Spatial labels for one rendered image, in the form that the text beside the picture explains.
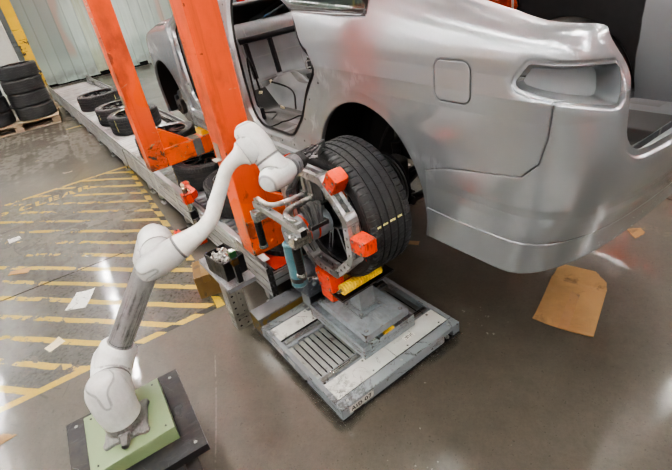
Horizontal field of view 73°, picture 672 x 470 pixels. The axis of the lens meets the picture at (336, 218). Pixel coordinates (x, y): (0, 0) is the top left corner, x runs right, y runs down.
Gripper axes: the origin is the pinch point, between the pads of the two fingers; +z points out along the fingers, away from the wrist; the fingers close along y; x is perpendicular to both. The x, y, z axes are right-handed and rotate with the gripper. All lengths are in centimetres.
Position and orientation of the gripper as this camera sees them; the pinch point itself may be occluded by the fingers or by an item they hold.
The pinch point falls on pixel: (319, 145)
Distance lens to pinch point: 207.0
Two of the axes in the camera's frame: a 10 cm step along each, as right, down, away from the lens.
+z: 4.7, -4.7, 7.5
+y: 8.6, 0.6, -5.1
